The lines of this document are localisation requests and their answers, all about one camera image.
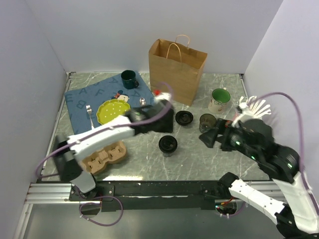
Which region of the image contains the cardboard cup carrier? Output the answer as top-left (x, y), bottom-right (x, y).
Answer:
top-left (81, 141), bottom-right (127, 176)

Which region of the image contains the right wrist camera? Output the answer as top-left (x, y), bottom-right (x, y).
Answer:
top-left (231, 103), bottom-right (254, 127)

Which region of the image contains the brown paper bag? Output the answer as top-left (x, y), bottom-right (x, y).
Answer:
top-left (149, 39), bottom-right (207, 106)

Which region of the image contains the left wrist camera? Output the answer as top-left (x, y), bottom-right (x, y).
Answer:
top-left (154, 90), bottom-right (171, 103)

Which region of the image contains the blue letter placemat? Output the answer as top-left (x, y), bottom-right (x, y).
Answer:
top-left (64, 73), bottom-right (154, 134)

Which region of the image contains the white mug green inside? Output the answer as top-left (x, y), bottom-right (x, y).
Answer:
top-left (208, 88), bottom-right (231, 114)

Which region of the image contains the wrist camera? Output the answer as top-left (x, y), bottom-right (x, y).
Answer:
top-left (154, 90), bottom-right (171, 103)
top-left (231, 103), bottom-right (254, 127)

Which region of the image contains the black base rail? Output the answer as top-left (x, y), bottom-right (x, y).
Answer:
top-left (69, 180), bottom-right (231, 212)

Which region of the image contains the silver fork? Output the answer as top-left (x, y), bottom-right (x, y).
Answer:
top-left (86, 105), bottom-right (94, 129)

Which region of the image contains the dark green mug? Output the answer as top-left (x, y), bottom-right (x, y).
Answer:
top-left (121, 70), bottom-right (139, 90)

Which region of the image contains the black plastic lid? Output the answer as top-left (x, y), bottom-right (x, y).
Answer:
top-left (159, 135), bottom-right (177, 153)
top-left (175, 111), bottom-right (193, 126)

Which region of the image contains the yellow dotted plate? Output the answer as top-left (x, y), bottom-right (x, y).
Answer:
top-left (96, 99), bottom-right (131, 125)

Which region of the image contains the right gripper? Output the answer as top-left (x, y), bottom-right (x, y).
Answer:
top-left (197, 116), bottom-right (258, 158)

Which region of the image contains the cartoon character coaster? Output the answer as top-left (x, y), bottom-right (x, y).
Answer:
top-left (112, 90), bottom-right (130, 102)

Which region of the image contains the silver spoon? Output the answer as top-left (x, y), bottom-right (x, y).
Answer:
top-left (139, 98), bottom-right (147, 107)

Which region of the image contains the pink stirrer cup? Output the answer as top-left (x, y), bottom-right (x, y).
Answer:
top-left (233, 112), bottom-right (240, 121)

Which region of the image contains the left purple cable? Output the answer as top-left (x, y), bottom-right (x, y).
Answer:
top-left (33, 82), bottom-right (175, 179)

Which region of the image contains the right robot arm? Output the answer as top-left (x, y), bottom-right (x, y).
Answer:
top-left (199, 119), bottom-right (319, 239)

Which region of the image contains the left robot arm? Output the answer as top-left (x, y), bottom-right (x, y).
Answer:
top-left (52, 93), bottom-right (174, 200)

